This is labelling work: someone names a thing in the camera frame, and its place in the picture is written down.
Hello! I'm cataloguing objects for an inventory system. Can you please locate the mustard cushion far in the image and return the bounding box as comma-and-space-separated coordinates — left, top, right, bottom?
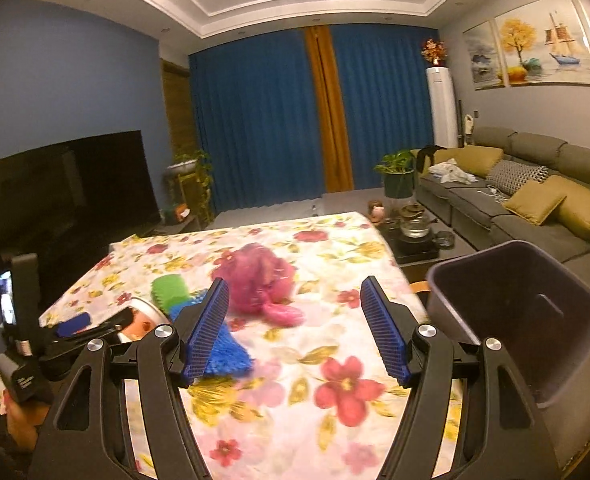
434, 145, 503, 178

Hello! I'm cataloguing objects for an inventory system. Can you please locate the dark grey trash bin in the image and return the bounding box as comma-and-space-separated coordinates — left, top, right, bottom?
426, 240, 590, 408

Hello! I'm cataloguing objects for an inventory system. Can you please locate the sailboat tree painting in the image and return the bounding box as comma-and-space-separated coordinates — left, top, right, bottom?
494, 0, 590, 86

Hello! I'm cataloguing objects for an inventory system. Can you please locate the purple pink plastic bag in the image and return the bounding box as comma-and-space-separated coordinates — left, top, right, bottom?
211, 243, 306, 327

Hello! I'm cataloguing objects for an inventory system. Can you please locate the floral tablecloth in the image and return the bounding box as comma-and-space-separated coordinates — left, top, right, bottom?
40, 212, 427, 479

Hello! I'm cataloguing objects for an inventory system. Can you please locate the mustard cushion large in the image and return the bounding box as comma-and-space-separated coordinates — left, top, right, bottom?
543, 176, 590, 240

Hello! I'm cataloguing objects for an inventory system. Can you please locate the glass teapot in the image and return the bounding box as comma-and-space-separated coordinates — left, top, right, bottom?
399, 204, 432, 238

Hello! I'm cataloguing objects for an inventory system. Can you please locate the orange curtain strip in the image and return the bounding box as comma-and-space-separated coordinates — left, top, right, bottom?
304, 26, 354, 193

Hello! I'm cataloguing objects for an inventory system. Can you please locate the red flower decoration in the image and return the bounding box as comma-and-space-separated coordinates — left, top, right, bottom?
421, 38, 448, 66

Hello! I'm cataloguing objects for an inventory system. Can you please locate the white cloth on sofa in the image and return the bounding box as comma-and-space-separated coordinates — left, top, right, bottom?
428, 158, 477, 185

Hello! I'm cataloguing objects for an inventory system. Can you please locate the black television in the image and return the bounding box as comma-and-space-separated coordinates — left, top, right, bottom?
0, 129, 163, 271

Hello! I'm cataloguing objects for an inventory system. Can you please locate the white standing air conditioner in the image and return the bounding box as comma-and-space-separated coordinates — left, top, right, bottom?
426, 66, 459, 148

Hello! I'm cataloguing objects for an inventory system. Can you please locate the white orange paper cup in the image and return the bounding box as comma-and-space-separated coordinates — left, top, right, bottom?
118, 297, 170, 342

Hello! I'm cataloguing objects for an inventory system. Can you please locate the blue curtain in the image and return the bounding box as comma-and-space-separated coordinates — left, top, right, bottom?
190, 24, 439, 212

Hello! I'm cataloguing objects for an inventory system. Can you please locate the potted green plant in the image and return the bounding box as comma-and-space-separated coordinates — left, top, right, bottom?
374, 150, 415, 200

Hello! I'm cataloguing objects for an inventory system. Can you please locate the mustard cushion small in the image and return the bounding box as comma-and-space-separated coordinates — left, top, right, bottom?
502, 180, 566, 226

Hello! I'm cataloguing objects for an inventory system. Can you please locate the person's left hand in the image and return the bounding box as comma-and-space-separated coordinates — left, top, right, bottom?
4, 392, 50, 452

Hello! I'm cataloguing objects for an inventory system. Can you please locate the patterned pillow far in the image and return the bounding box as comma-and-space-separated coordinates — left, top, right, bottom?
486, 159, 549, 196

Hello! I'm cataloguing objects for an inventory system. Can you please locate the plant on wooden stand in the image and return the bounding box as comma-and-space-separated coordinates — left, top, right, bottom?
165, 150, 214, 228

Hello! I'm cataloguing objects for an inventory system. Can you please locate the left landscape painting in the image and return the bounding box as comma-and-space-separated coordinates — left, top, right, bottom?
463, 21, 504, 90

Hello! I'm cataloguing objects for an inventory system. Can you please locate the grey sectional sofa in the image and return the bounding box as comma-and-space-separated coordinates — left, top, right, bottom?
415, 126, 590, 465

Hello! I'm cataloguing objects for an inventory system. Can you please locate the blue foam net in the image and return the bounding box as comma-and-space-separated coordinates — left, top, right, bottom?
169, 289, 252, 377

